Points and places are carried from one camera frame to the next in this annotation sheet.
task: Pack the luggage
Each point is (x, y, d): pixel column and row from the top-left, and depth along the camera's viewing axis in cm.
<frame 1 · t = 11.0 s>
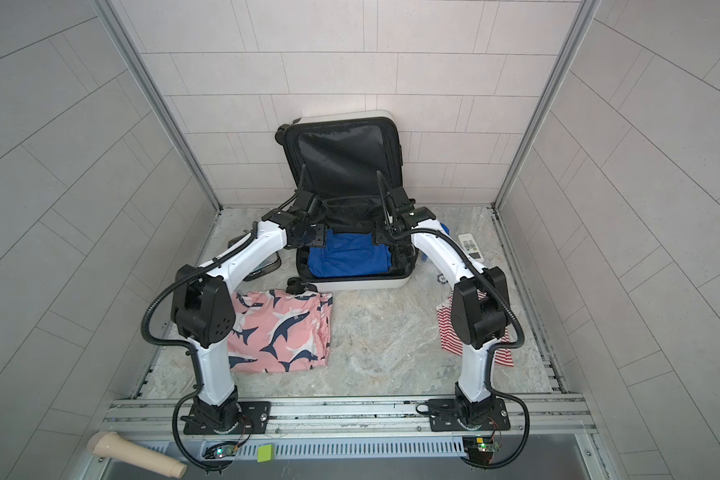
left hand: (323, 231, 92), fingers open
right hand: (377, 236, 90), fingers open
black and white open suitcase: (347, 167, 97), point 24 cm above the table
blue folded shirt: (349, 255, 100), point 4 cm above the table
pink shark print garment: (276, 331, 86), on the table
red white striped garment: (453, 342, 84), on the table

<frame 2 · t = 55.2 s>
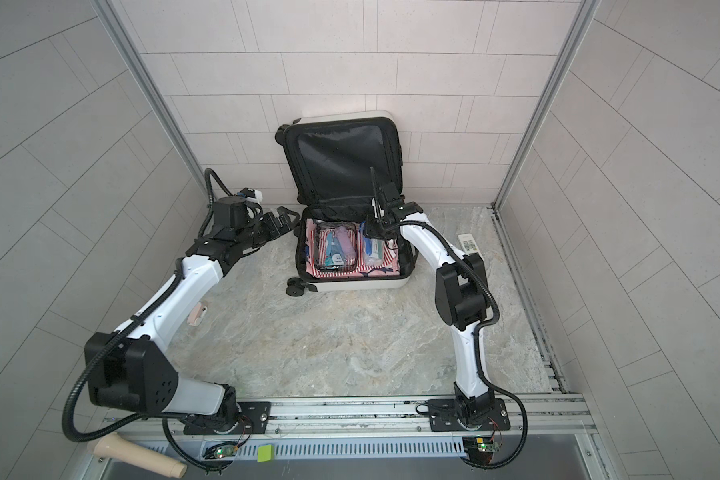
left hand: (294, 214, 80), fingers open
right hand: (365, 230, 94), fingers open
red white striped garment: (389, 266, 95), point 5 cm above the table
clear black-trimmed toiletry pouch: (335, 246, 97), point 8 cm above the table
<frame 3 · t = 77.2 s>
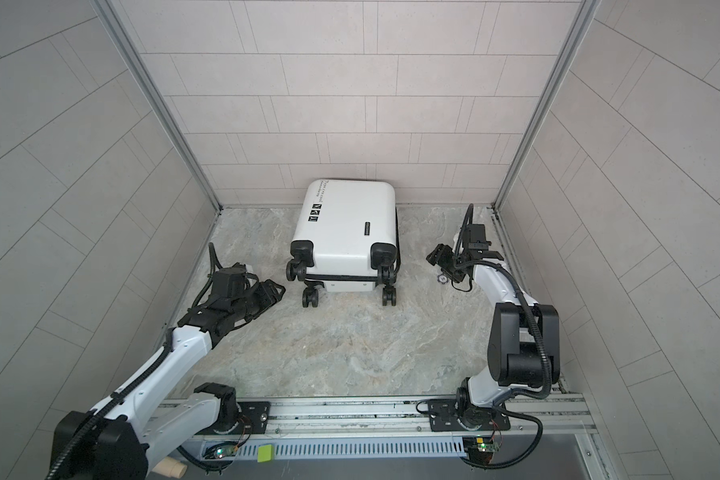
left hand: (287, 288, 83), fingers open
right hand: (432, 259, 90), fingers open
black and white open suitcase: (346, 238, 83), point 21 cm above the table
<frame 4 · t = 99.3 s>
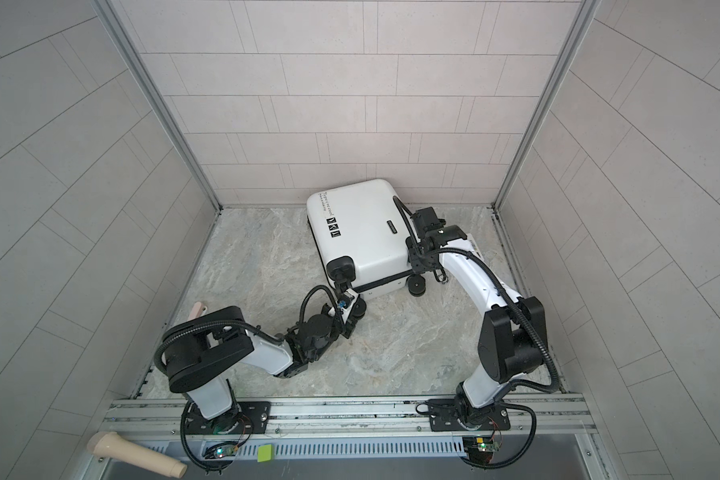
left hand: (366, 300, 84), fingers closed
right hand: (418, 261, 87), fingers open
black and white open suitcase: (362, 233, 86), point 19 cm above the table
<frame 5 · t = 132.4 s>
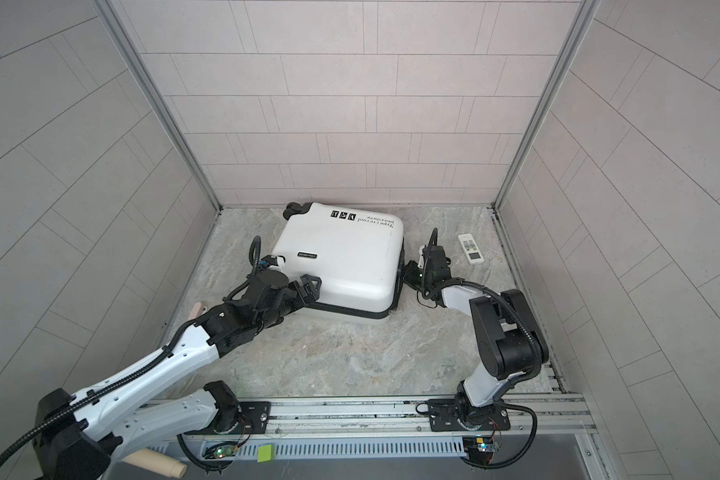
left hand: (319, 285, 76), fingers open
right hand: (395, 271, 93), fingers closed
black and white open suitcase: (358, 256, 80), point 20 cm above the table
white remote control: (472, 252, 104), on the table
